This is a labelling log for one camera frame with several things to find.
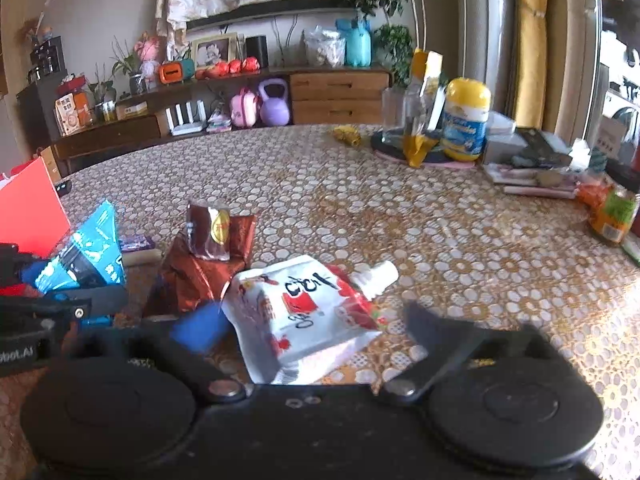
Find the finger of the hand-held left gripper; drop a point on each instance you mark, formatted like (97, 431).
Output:
(100, 297)
(15, 265)

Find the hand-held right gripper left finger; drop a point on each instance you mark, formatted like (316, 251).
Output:
(200, 327)

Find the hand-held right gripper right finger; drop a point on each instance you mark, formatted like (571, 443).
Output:
(435, 330)

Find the brown-red foil packet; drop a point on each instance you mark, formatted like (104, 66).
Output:
(190, 280)

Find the blue snack bag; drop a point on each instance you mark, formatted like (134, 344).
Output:
(95, 245)

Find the red cardboard box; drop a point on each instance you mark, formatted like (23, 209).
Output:
(30, 210)

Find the beige sausage stick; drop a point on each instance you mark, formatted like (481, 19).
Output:
(145, 257)

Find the purple candy wrapper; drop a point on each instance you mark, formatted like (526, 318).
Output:
(137, 243)

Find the small brown jelly cup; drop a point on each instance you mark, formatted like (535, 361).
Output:
(207, 232)

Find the white spout pouch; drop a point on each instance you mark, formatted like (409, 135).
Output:
(300, 320)

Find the gold gift bag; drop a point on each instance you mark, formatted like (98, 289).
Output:
(50, 162)

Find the black cabinet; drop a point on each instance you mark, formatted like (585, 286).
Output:
(35, 120)

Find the white snack box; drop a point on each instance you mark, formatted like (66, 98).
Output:
(67, 116)

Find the orange box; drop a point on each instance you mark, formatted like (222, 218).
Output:
(82, 105)

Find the pink pen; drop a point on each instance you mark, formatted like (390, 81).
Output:
(540, 191)

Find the stack of books and remote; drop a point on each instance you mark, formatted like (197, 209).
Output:
(520, 175)

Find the red basket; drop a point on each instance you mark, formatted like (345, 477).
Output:
(70, 85)

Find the dark round coaster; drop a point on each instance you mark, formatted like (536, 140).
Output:
(387, 147)

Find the small white box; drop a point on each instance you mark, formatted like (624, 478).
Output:
(132, 110)

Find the grey box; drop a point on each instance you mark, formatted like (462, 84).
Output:
(497, 150)

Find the white router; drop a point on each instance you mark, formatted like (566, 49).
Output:
(187, 127)

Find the small potted plant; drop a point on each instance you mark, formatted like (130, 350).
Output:
(102, 90)

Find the orange foil packet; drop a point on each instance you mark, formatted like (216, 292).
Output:
(590, 195)

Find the stack of booklets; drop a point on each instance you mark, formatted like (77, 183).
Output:
(219, 122)

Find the yellow-capped white bottle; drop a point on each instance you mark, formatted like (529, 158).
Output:
(465, 125)

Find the black coffee machine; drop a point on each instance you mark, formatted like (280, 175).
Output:
(47, 60)

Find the green-labelled glass jar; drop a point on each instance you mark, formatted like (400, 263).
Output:
(612, 220)

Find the black wallet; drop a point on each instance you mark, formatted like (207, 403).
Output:
(540, 145)

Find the yellow wrapper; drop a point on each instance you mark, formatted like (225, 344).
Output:
(347, 135)

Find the clear drinking glass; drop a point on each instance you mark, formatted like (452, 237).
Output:
(400, 115)

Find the potted orchid plant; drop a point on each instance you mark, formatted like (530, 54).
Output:
(136, 82)

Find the pink toy case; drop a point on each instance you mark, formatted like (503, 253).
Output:
(243, 110)

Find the purple kettlebell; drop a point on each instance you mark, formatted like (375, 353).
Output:
(274, 110)

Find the orange and teal radio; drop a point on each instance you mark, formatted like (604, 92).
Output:
(172, 72)

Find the red wrapped apple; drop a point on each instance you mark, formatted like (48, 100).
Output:
(201, 74)
(251, 63)
(235, 66)
(220, 67)

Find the pink plush toy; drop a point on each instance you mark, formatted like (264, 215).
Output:
(150, 52)

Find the yellow sachet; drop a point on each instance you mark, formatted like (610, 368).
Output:
(425, 67)

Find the wooden TV cabinet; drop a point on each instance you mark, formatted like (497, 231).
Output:
(340, 85)

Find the black speaker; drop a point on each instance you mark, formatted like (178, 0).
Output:
(257, 50)

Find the green indoor tree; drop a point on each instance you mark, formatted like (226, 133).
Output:
(395, 40)

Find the white washing machine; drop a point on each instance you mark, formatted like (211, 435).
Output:
(622, 105)

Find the clear plastic bag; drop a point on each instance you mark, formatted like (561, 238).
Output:
(325, 50)

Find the white standing air conditioner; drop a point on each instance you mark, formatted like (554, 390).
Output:
(490, 25)

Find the yellow curtain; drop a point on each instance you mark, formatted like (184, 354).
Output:
(537, 35)

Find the blue plastic container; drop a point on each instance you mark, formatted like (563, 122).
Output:
(344, 25)

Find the black television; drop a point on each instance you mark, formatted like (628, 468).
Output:
(280, 7)

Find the photo frame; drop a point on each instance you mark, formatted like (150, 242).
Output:
(215, 51)

